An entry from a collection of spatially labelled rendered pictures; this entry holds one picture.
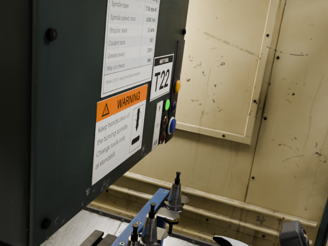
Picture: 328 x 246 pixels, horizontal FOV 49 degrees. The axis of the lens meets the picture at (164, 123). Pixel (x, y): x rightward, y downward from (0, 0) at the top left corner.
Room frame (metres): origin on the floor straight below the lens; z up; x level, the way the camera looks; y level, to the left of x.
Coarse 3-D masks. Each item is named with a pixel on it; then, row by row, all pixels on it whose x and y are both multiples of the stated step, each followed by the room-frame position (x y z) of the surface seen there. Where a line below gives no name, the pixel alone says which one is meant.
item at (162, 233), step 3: (159, 228) 0.89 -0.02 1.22; (162, 228) 0.89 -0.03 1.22; (141, 231) 0.87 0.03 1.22; (159, 231) 0.88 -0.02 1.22; (162, 231) 0.88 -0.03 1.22; (165, 231) 0.88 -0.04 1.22; (159, 234) 0.86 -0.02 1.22; (162, 234) 0.87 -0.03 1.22; (165, 234) 0.87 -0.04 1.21; (162, 237) 0.85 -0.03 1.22; (165, 237) 0.86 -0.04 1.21
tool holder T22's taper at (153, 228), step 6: (156, 216) 0.83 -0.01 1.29; (144, 222) 0.82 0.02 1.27; (150, 222) 0.81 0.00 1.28; (156, 222) 0.82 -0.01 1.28; (144, 228) 0.81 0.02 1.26; (150, 228) 0.81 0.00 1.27; (156, 228) 0.82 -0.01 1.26; (144, 234) 0.81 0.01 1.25; (150, 234) 0.81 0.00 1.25; (156, 234) 0.82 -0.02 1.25; (144, 240) 0.81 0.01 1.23; (150, 240) 0.80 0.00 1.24; (156, 240) 0.82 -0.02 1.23
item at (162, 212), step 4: (160, 208) 1.00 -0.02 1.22; (164, 208) 1.01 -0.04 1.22; (156, 212) 0.98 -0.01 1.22; (160, 212) 0.98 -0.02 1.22; (164, 212) 0.98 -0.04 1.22; (168, 212) 0.99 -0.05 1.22; (172, 212) 0.99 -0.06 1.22; (176, 212) 0.99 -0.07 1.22; (160, 216) 0.96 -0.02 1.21; (164, 216) 0.96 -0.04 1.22; (168, 216) 0.96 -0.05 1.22; (172, 216) 0.97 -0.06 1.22; (176, 216) 0.97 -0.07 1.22; (172, 220) 0.95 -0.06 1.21
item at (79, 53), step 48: (0, 0) 0.30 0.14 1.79; (48, 0) 0.31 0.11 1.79; (96, 0) 0.39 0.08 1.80; (0, 48) 0.30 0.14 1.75; (48, 48) 0.31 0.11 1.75; (96, 48) 0.39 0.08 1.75; (0, 96) 0.30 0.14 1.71; (48, 96) 0.32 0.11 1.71; (96, 96) 0.40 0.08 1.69; (0, 144) 0.30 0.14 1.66; (48, 144) 0.32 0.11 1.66; (144, 144) 0.57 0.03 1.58; (0, 192) 0.30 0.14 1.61; (48, 192) 0.32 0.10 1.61; (96, 192) 0.42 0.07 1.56; (0, 240) 0.31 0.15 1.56
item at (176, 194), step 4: (172, 184) 1.03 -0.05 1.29; (176, 184) 1.02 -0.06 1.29; (180, 184) 1.03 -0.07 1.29; (172, 188) 1.03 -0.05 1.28; (176, 188) 1.02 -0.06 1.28; (180, 188) 1.03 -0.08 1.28; (172, 192) 1.02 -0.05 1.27; (176, 192) 1.02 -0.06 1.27; (180, 192) 1.03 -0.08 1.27; (168, 196) 1.04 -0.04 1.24; (172, 196) 1.02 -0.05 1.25; (176, 196) 1.02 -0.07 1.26; (180, 196) 1.03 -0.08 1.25; (168, 200) 1.03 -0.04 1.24; (172, 200) 1.02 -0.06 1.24; (176, 200) 1.02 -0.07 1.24; (180, 200) 1.02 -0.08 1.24; (172, 204) 1.01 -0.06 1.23; (176, 204) 1.01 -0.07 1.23; (180, 204) 1.02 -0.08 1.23
